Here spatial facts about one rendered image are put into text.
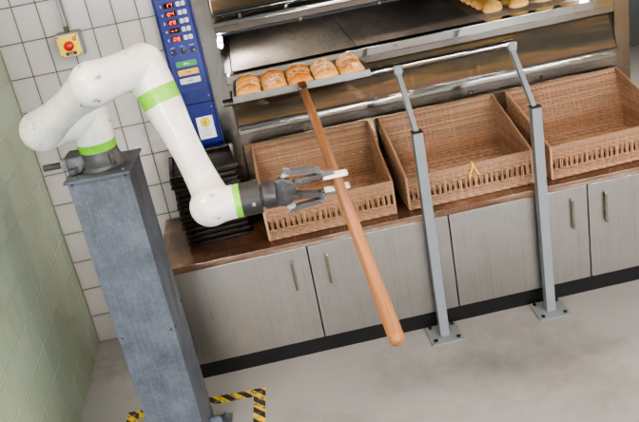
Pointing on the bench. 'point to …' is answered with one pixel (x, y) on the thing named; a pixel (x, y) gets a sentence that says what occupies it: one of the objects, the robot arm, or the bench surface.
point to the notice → (206, 126)
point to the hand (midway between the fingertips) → (336, 181)
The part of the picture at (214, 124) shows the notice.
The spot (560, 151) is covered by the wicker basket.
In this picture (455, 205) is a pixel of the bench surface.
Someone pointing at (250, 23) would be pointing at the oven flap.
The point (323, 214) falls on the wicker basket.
